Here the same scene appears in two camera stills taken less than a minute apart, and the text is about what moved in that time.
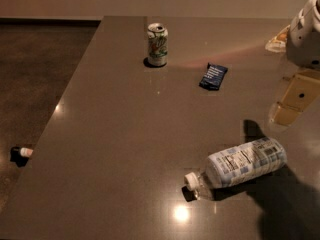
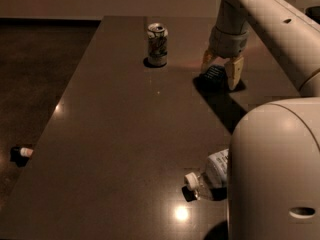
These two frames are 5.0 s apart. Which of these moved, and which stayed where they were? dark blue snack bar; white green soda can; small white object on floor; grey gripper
Moved: grey gripper; dark blue snack bar
Stayed: white green soda can; small white object on floor
